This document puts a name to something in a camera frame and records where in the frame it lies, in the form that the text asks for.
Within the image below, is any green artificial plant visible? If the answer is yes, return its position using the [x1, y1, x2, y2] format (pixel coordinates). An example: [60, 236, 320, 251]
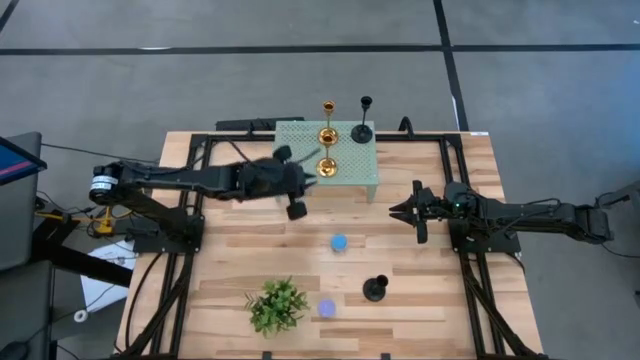
[243, 276, 311, 339]

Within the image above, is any black metal table frame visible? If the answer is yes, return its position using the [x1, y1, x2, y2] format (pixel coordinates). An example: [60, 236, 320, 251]
[112, 130, 549, 360]

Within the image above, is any black candlestick holder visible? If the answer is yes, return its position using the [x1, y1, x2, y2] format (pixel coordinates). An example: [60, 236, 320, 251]
[349, 95, 375, 145]
[362, 273, 390, 303]

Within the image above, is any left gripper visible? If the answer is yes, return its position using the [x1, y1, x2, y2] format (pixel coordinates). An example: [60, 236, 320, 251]
[237, 144, 322, 222]

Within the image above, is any black floor cable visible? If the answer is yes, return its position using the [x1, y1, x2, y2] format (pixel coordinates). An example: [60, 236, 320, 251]
[40, 142, 162, 166]
[599, 239, 640, 261]

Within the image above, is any yellow clamp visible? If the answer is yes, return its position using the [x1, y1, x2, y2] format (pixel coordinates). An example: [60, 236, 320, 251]
[92, 203, 119, 236]

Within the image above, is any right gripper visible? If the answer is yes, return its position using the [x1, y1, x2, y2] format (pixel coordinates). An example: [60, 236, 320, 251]
[388, 179, 451, 246]

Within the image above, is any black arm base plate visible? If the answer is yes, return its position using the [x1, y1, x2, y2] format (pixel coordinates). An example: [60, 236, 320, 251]
[130, 213, 206, 255]
[448, 218, 522, 254]

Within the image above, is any black support beam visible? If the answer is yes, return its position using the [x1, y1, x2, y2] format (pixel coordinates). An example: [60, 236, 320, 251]
[30, 212, 135, 289]

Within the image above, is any white paper sheet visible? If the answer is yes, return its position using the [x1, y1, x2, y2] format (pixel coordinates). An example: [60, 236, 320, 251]
[79, 238, 139, 314]

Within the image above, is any monitor with blue screen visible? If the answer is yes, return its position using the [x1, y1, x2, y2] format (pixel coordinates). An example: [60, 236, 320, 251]
[0, 134, 49, 187]

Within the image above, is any grey cabinet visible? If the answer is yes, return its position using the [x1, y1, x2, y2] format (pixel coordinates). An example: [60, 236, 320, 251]
[0, 131, 44, 274]

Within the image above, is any gold candlestick holder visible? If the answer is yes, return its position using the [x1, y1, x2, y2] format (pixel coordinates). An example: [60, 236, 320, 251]
[317, 99, 340, 148]
[315, 130, 339, 179]

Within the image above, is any black arched bracket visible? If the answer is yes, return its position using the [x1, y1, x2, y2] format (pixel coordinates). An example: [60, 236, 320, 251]
[397, 115, 417, 140]

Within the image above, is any mint green perforated metal stand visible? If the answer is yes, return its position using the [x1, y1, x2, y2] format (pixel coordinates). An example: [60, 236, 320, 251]
[272, 119, 380, 204]

